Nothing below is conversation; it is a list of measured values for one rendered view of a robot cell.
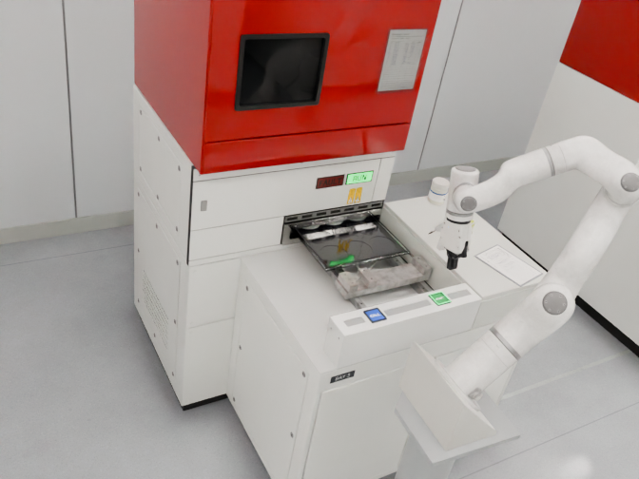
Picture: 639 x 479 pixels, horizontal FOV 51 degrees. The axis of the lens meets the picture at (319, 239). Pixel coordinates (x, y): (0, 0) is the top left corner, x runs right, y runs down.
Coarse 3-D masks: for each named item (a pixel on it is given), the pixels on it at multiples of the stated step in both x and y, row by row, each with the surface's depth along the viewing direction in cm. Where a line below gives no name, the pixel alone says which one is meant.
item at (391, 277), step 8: (408, 264) 251; (376, 272) 244; (384, 272) 245; (392, 272) 246; (400, 272) 246; (408, 272) 247; (416, 272) 248; (336, 280) 237; (360, 280) 238; (384, 280) 241; (392, 280) 241; (400, 280) 242; (408, 280) 244; (416, 280) 247; (344, 288) 233; (360, 288) 235; (368, 288) 236; (376, 288) 238; (384, 288) 240; (344, 296) 233; (352, 296) 234
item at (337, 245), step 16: (320, 224) 261; (352, 224) 264; (368, 224) 266; (320, 240) 252; (336, 240) 253; (352, 240) 255; (368, 240) 257; (384, 240) 259; (320, 256) 244; (336, 256) 245; (352, 256) 247; (368, 256) 248
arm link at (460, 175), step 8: (456, 168) 201; (464, 168) 201; (472, 168) 202; (456, 176) 200; (464, 176) 198; (472, 176) 198; (456, 184) 200; (472, 184) 199; (448, 200) 205; (448, 208) 205
